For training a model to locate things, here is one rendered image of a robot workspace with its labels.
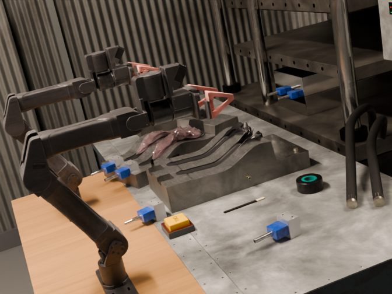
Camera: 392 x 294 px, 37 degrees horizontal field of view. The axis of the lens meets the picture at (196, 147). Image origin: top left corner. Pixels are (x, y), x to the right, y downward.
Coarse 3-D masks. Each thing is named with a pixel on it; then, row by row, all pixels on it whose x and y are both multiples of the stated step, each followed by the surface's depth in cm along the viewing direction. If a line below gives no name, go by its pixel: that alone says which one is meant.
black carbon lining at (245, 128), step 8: (232, 128) 208; (240, 128) 204; (248, 128) 203; (224, 136) 207; (248, 136) 198; (256, 136) 195; (216, 144) 206; (240, 144) 197; (208, 152) 206; (232, 152) 195; (184, 160) 204; (192, 160) 201; (216, 160) 196; (224, 160) 193; (192, 168) 194; (200, 168) 194
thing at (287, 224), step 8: (280, 216) 156; (288, 216) 155; (296, 216) 154; (272, 224) 155; (280, 224) 154; (288, 224) 153; (296, 224) 154; (272, 232) 153; (280, 232) 152; (288, 232) 154; (296, 232) 154; (256, 240) 151
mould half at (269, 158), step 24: (264, 144) 189; (288, 144) 205; (168, 168) 197; (216, 168) 190; (240, 168) 189; (264, 168) 192; (288, 168) 195; (168, 192) 182; (192, 192) 185; (216, 192) 188
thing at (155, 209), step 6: (156, 198) 184; (150, 204) 181; (156, 204) 180; (162, 204) 181; (144, 210) 181; (150, 210) 180; (156, 210) 180; (162, 210) 181; (138, 216) 179; (144, 216) 178; (150, 216) 179; (156, 216) 180; (162, 216) 181; (126, 222) 177
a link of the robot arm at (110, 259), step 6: (114, 240) 143; (114, 246) 143; (120, 246) 143; (102, 252) 150; (108, 252) 143; (114, 252) 143; (120, 252) 144; (102, 258) 146; (108, 258) 143; (114, 258) 144; (120, 258) 144; (108, 264) 143
